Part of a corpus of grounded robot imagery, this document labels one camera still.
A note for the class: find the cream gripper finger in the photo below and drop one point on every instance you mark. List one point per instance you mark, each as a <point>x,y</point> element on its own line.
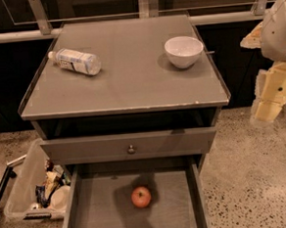
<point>253,39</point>
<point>270,91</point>

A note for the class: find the red apple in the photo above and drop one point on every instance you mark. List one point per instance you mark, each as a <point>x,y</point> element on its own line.
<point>141,197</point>

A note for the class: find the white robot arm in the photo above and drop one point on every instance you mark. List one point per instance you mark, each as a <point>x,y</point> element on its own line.
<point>273,41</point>

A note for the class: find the grey top drawer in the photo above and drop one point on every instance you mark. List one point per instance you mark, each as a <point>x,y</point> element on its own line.
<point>148,145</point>

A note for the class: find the round metal drawer knob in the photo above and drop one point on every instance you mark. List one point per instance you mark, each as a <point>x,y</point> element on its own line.
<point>131,149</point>

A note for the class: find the grey drawer cabinet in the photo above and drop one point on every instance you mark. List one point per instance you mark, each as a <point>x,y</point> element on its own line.
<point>137,89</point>

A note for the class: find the open grey middle drawer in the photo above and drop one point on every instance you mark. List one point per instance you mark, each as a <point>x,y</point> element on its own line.
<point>100,195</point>

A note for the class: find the white ceramic bowl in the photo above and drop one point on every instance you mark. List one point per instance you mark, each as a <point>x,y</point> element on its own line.
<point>183,52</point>

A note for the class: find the clear plastic water bottle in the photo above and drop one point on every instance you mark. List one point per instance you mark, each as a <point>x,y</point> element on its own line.
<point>84,63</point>

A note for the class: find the snack packets in bin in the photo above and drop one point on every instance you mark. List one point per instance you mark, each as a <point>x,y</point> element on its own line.
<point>55,178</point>

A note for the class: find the white lid in bin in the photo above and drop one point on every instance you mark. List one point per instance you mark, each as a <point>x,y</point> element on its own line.
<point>60,198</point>

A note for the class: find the black flat panel on floor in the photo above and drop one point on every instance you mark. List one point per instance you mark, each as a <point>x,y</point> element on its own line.
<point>9,173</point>

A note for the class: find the clear plastic storage bin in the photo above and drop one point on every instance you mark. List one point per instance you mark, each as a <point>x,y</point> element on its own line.
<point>22,203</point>

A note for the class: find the metal railing frame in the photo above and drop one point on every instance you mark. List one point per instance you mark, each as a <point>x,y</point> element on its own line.
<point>37,19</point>

